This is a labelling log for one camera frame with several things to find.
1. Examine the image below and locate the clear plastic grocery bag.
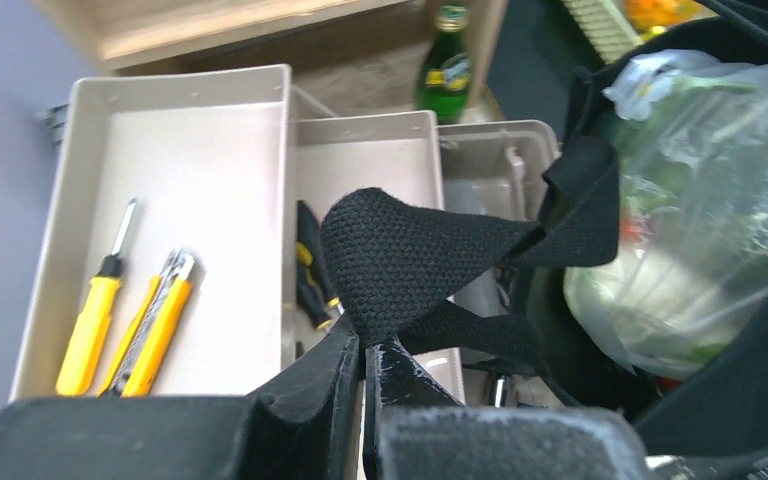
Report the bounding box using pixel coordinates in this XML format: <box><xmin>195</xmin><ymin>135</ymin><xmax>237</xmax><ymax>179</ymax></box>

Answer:
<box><xmin>563</xmin><ymin>50</ymin><xmax>768</xmax><ymax>380</ymax></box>

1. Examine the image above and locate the black yellow small screwdriver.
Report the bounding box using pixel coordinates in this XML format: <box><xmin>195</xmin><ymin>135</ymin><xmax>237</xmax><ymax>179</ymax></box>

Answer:
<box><xmin>295</xmin><ymin>241</ymin><xmax>334</xmax><ymax>331</ymax></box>

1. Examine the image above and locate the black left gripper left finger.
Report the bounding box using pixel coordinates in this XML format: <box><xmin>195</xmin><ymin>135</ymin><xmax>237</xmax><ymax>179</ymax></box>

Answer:
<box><xmin>0</xmin><ymin>323</ymin><xmax>361</xmax><ymax>479</ymax></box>

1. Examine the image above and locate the yellow handle screwdriver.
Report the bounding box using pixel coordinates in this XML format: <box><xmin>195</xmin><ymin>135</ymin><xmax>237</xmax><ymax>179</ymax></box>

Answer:
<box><xmin>55</xmin><ymin>198</ymin><xmax>138</xmax><ymax>396</ymax></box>

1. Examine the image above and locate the yellow utility knife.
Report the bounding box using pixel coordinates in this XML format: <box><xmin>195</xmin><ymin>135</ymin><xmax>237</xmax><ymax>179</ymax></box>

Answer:
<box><xmin>99</xmin><ymin>249</ymin><xmax>197</xmax><ymax>397</ymax></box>

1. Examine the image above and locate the black fabric tote bag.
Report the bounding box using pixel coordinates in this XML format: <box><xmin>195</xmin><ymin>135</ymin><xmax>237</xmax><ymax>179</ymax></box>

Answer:
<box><xmin>319</xmin><ymin>0</ymin><xmax>768</xmax><ymax>458</ymax></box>

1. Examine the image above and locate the wooden shelf unit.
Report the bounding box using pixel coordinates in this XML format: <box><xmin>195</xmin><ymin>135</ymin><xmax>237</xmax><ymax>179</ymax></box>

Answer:
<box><xmin>29</xmin><ymin>0</ymin><xmax>511</xmax><ymax>117</ymax></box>

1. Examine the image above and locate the black yellow large screwdriver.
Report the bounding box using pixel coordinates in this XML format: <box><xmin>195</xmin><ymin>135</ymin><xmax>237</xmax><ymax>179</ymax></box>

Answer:
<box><xmin>296</xmin><ymin>200</ymin><xmax>342</xmax><ymax>316</ymax></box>

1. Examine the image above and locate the orange toy pineapple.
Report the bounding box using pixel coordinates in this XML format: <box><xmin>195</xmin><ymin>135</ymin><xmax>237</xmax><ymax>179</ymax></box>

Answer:
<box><xmin>623</xmin><ymin>0</ymin><xmax>701</xmax><ymax>31</ymax></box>

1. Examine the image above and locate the black plastic tray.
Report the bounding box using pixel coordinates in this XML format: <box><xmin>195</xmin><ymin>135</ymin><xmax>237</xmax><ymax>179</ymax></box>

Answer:
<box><xmin>487</xmin><ymin>0</ymin><xmax>604</xmax><ymax>135</ymax></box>

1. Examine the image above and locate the green perrier glass bottle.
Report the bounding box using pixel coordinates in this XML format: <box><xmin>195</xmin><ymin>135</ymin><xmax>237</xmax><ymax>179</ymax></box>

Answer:
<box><xmin>414</xmin><ymin>1</ymin><xmax>472</xmax><ymax>125</ymax></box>

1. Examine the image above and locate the beige plastic toolbox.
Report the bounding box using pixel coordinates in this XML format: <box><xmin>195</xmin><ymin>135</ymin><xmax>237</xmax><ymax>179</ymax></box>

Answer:
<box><xmin>10</xmin><ymin>65</ymin><xmax>558</xmax><ymax>400</ymax></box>

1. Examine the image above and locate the green plastic basket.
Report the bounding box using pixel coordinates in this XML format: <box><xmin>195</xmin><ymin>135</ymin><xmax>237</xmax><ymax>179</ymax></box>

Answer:
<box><xmin>561</xmin><ymin>0</ymin><xmax>643</xmax><ymax>64</ymax></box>

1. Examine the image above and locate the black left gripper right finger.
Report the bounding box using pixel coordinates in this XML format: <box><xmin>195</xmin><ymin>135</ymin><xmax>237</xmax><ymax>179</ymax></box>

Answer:
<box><xmin>364</xmin><ymin>340</ymin><xmax>653</xmax><ymax>479</ymax></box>

